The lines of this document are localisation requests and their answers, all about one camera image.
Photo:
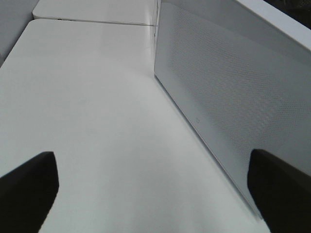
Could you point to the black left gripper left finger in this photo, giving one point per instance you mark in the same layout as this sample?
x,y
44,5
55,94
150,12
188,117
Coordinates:
x,y
27,194

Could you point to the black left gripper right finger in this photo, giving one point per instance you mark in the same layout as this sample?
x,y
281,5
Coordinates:
x,y
281,192

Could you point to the white microwave door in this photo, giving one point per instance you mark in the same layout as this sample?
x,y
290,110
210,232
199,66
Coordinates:
x,y
242,83

